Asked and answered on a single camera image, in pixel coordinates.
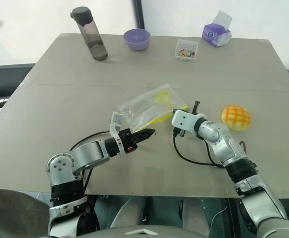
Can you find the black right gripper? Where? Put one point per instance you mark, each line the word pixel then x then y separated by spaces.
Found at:
pixel 179 132

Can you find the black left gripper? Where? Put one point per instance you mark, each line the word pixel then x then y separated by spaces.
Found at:
pixel 127 141

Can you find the clear plastic zip bag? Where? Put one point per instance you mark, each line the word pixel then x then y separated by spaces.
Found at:
pixel 149 106

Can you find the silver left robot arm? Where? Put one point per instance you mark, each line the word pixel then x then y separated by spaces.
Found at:
pixel 90 151

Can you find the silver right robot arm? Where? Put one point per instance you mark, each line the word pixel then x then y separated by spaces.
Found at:
pixel 221 146

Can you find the orange round bun snack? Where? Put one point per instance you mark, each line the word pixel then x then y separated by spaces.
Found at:
pixel 236 117

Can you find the clear box of colourful clips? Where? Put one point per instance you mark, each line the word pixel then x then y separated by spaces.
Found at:
pixel 186 50

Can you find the purple tissue pack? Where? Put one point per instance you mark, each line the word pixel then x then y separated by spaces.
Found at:
pixel 215 34

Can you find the silver rounded shape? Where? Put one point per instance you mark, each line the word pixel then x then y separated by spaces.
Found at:
pixel 127 210
pixel 195 213

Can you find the purple plastic bowl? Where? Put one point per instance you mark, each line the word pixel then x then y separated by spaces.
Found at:
pixel 136 39

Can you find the dark grey rounded chevron shape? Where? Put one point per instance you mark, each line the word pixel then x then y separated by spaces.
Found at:
pixel 134 232

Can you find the dark translucent water bottle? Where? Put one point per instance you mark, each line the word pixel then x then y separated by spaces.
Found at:
pixel 92 34

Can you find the black furniture beside table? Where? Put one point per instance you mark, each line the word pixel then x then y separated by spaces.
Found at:
pixel 3 84

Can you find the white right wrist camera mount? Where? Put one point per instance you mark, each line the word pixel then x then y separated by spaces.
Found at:
pixel 184 120

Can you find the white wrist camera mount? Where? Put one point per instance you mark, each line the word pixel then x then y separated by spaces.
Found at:
pixel 184 120
pixel 114 124

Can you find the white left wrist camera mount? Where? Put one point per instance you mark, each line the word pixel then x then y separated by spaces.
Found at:
pixel 114 124

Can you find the dark vertical window post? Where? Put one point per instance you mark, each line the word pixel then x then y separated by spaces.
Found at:
pixel 139 13

